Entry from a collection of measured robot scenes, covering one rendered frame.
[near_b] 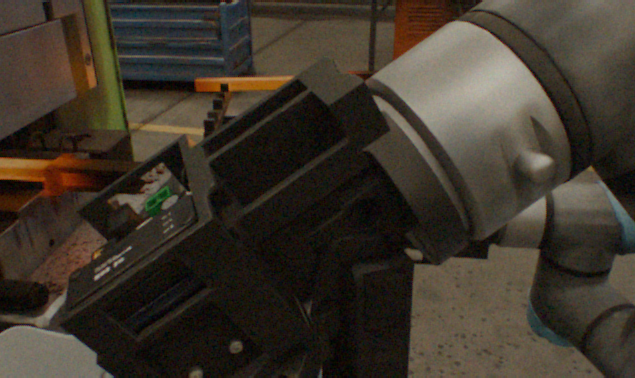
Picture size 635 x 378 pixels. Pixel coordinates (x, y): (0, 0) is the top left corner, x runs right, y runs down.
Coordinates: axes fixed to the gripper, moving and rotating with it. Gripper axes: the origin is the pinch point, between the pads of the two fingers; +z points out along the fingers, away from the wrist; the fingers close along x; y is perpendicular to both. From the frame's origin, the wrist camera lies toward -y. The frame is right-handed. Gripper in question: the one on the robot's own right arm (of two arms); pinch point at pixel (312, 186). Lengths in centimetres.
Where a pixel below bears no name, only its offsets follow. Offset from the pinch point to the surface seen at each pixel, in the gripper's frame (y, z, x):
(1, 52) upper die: -15.1, 30.6, -3.7
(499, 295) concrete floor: 100, -57, 113
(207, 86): 6, 31, 59
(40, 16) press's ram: -17.4, 30.6, 3.9
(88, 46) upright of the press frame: -7, 45, 37
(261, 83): 6, 19, 61
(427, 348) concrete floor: 100, -28, 82
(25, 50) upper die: -14.5, 30.6, 0.0
